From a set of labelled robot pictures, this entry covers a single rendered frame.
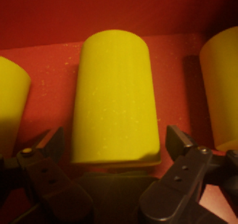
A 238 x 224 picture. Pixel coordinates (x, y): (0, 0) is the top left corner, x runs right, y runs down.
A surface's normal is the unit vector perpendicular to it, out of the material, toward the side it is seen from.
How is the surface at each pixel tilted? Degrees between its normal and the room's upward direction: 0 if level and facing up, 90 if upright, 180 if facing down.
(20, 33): 90
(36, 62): 0
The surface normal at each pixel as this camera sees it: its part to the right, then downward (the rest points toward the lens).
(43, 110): 0.02, -0.41
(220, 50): -0.80, -0.29
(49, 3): 0.12, 0.90
